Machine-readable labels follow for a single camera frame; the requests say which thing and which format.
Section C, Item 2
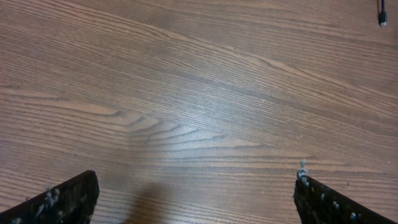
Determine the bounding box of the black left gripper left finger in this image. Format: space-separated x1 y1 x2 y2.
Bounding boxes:
1 170 100 224

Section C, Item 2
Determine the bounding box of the black USB cable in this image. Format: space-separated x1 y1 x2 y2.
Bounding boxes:
377 0 388 27

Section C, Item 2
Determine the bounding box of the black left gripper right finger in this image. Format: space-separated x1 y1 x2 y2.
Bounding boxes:
294 175 395 224

